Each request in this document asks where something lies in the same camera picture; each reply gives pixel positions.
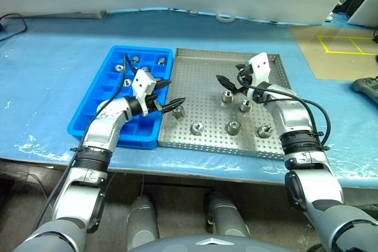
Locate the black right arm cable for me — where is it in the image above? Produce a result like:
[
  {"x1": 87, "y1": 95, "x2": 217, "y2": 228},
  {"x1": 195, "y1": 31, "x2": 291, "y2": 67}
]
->
[{"x1": 236, "y1": 71, "x2": 331, "y2": 150}]

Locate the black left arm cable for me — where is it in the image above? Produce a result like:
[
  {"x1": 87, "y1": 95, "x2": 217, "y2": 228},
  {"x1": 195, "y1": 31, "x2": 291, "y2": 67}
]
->
[{"x1": 34, "y1": 53, "x2": 131, "y2": 231}]

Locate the blue plastic table cover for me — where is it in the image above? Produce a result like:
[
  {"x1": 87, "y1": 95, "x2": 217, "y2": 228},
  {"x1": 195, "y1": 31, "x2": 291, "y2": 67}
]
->
[{"x1": 0, "y1": 6, "x2": 378, "y2": 188}]

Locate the dark grey rounded shape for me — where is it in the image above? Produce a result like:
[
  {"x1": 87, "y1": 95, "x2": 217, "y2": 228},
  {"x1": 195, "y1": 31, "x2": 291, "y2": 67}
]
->
[
  {"x1": 206, "y1": 192, "x2": 258, "y2": 238},
  {"x1": 126, "y1": 195, "x2": 160, "y2": 251}
]

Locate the perforated metal tray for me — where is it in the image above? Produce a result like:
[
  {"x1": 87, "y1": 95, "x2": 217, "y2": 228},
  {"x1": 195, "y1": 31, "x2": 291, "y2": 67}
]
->
[{"x1": 158, "y1": 47, "x2": 294, "y2": 161}]

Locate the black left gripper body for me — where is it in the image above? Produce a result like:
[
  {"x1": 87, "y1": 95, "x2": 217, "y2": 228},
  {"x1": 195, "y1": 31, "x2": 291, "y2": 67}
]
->
[{"x1": 145, "y1": 81, "x2": 165, "y2": 114}]

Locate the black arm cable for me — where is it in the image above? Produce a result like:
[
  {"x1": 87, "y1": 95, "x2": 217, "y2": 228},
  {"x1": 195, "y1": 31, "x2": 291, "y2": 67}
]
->
[
  {"x1": 236, "y1": 71, "x2": 331, "y2": 150},
  {"x1": 34, "y1": 53, "x2": 131, "y2": 231}
]

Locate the brown cardboard mat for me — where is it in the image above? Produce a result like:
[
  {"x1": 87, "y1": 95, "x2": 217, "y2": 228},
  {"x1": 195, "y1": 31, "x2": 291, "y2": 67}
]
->
[{"x1": 290, "y1": 24, "x2": 378, "y2": 81}]

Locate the black handheld controller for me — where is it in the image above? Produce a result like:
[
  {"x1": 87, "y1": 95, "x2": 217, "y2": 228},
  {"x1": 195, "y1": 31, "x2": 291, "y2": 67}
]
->
[{"x1": 351, "y1": 77, "x2": 378, "y2": 102}]

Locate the black power cable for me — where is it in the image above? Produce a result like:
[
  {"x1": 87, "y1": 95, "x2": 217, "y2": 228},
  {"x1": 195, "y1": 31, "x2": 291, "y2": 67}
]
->
[{"x1": 0, "y1": 12, "x2": 28, "y2": 42}]

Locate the white background panel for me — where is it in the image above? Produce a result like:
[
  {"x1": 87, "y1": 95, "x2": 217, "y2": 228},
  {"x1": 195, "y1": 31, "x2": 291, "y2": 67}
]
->
[{"x1": 347, "y1": 0, "x2": 378, "y2": 27}]

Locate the grey rounded body shell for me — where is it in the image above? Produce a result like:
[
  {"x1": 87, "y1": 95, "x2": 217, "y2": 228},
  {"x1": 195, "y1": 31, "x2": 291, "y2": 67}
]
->
[{"x1": 125, "y1": 234, "x2": 260, "y2": 252}]

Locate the blue compartment tray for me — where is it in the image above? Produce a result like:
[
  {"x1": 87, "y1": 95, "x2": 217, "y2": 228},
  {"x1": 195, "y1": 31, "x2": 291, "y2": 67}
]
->
[{"x1": 67, "y1": 44, "x2": 175, "y2": 150}]

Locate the clear tape roll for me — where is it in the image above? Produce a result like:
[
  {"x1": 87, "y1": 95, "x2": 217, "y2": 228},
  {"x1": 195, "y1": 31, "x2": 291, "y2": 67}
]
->
[{"x1": 216, "y1": 12, "x2": 236, "y2": 23}]

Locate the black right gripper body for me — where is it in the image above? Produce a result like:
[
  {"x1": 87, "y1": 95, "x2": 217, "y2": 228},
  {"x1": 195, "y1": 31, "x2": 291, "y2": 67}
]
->
[{"x1": 236, "y1": 65, "x2": 255, "y2": 94}]

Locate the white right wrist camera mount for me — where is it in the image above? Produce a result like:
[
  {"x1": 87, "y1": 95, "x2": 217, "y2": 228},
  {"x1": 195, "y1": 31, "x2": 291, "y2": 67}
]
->
[{"x1": 246, "y1": 52, "x2": 272, "y2": 103}]

